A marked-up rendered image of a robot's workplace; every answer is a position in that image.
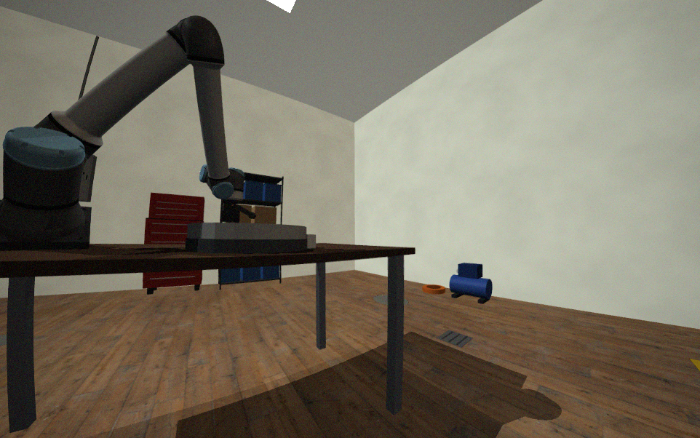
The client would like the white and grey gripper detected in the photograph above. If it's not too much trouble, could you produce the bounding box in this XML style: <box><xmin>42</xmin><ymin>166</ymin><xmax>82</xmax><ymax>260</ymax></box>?
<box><xmin>222</xmin><ymin>199</ymin><xmax>241</xmax><ymax>223</ymax></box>

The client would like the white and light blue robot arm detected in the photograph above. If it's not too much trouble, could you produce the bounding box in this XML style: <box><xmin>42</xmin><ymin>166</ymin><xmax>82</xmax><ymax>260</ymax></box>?
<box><xmin>0</xmin><ymin>15</ymin><xmax>244</xmax><ymax>239</ymax></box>

